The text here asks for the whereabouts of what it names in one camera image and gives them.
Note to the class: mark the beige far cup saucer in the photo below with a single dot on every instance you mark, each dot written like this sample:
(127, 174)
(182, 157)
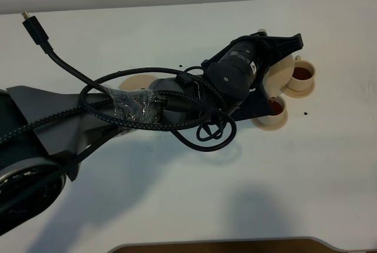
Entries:
(297, 92)

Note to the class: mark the beige teacup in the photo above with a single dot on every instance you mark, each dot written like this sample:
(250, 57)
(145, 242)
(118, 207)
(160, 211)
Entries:
(279, 110)
(303, 75)

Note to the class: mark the beige near cup saucer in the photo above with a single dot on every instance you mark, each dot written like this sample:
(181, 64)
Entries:
(261, 123)

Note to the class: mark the beige clay teapot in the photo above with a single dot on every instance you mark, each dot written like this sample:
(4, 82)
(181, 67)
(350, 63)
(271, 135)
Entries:
(277, 76)

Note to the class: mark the beige far teacup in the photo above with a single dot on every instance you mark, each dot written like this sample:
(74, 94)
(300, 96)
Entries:
(303, 75)

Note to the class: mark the beige cup saucer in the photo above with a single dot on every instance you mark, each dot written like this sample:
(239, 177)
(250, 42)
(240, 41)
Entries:
(261, 123)
(297, 92)

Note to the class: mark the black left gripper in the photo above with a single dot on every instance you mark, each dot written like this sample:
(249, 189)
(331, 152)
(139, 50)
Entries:
(244, 62)

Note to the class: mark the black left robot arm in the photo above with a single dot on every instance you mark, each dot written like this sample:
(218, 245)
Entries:
(45, 136)

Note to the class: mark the beige teapot saucer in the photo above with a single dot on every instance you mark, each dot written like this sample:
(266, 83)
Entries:
(137, 82)

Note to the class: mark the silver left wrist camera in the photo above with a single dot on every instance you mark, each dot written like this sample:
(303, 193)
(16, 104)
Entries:
(254, 106)

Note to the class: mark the beige near teacup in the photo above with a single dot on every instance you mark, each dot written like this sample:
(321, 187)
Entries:
(279, 110)

